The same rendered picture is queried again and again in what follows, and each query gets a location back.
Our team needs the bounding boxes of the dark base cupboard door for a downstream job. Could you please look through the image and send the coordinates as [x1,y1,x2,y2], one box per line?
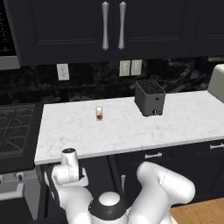
[174,154,224,204]
[116,161,147,205]

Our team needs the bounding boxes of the silver extractor hood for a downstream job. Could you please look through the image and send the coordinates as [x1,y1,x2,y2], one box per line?
[0,0,23,70]

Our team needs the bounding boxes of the cream rounded appliance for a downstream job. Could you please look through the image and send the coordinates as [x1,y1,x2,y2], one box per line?
[206,64,224,104]

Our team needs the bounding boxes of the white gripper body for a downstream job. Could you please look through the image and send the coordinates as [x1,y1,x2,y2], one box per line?
[73,169,89,188]

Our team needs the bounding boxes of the silver base cupboard handle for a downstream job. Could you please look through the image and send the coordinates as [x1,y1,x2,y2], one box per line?
[120,174,127,194]

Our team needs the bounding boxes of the dark grey toaster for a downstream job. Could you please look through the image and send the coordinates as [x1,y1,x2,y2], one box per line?
[134,79,167,117]

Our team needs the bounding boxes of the black gas hob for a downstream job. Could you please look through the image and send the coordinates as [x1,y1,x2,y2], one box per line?
[0,102,46,175]

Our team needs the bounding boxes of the silver drawer handle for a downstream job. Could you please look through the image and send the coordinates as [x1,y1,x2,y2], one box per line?
[144,151,164,160]
[209,143,224,151]

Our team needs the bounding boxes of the narrow dark wall cupboard door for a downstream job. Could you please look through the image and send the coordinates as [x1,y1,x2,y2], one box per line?
[191,0,224,58]

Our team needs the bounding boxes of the white wall switch plate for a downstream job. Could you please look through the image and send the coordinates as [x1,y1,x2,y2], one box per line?
[130,59,143,76]
[119,59,131,78]

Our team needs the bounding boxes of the silver cupboard door handle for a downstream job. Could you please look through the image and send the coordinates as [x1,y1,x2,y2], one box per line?
[117,1,128,51]
[101,1,110,51]

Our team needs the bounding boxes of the white wall socket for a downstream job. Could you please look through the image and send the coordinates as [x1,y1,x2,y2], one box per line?
[56,63,71,81]

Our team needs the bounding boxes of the silver oven door handle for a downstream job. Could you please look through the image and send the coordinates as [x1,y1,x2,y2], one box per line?
[0,183,25,201]

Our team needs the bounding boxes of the small glass jar red contents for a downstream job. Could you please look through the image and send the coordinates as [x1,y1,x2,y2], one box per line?
[95,106,104,122]

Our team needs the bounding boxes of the dark drawer front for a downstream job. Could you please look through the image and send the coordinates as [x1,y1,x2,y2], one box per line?
[183,139,224,160]
[116,145,187,168]

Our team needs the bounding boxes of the silver oven front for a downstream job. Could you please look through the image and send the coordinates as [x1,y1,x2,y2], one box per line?
[0,168,42,224]

